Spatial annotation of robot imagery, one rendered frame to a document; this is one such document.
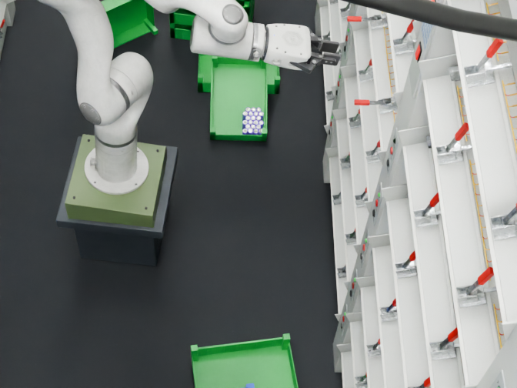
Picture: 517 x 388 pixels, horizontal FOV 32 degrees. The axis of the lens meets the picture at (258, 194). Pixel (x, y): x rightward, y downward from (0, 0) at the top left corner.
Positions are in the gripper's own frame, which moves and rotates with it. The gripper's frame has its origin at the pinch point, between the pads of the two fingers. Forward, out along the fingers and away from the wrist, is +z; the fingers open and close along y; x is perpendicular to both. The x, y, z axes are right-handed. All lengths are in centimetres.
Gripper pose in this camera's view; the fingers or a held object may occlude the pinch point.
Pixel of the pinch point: (329, 52)
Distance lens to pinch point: 208.3
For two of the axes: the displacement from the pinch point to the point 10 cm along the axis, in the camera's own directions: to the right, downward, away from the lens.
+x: -2.2, 5.5, 8.1
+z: 9.8, 1.1, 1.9
